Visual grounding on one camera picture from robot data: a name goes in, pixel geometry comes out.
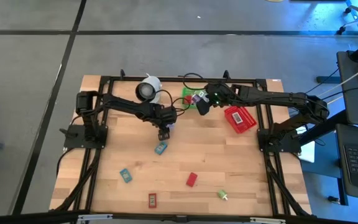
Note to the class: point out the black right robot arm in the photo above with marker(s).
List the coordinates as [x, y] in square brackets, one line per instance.
[284, 99]

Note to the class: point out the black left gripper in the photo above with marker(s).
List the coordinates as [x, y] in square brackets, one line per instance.
[165, 116]

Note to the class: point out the blue box with label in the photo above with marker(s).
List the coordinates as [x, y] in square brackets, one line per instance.
[125, 175]
[161, 147]

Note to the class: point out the white calculator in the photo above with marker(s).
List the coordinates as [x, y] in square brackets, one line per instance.
[236, 117]

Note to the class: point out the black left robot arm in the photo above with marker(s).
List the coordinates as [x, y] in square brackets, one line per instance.
[126, 105]

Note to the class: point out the red plastic basket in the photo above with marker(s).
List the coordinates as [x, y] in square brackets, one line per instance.
[247, 123]

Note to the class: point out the green plastic basket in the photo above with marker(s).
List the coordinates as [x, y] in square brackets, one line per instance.
[186, 91]

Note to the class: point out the white chair base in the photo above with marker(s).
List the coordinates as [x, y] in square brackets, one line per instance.
[357, 20]

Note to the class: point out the black camera mount rail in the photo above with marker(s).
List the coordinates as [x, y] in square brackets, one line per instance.
[179, 218]

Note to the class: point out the green small toy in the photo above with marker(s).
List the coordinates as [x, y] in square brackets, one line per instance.
[222, 194]

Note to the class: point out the dark grey desk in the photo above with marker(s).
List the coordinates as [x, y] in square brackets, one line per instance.
[340, 137]

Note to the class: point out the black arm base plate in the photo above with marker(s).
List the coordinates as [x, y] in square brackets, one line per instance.
[291, 146]
[73, 140]

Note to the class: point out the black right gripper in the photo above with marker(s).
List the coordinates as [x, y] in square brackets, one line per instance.
[217, 95]

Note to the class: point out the black aluminium table frame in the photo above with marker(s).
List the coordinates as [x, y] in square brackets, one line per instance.
[172, 79]

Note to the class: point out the purple wall charger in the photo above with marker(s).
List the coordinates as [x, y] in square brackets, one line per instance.
[196, 99]

